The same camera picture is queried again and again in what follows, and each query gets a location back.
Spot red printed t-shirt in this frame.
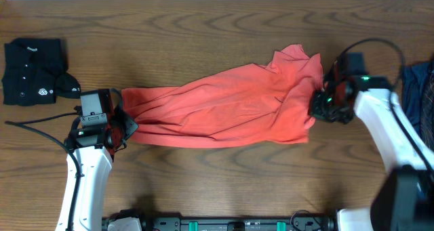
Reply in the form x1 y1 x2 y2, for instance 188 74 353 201
121 45 323 148

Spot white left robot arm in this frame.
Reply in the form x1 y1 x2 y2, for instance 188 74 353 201
56 107 138 230

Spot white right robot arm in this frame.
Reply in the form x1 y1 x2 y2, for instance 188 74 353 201
309 75 433 230

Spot dark blue garment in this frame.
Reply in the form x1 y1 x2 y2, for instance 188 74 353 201
402 60 433 150

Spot folded black polo shirt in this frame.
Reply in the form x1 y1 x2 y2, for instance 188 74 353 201
1 38 81 106

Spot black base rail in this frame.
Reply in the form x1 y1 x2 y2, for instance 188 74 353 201
143 214 338 231

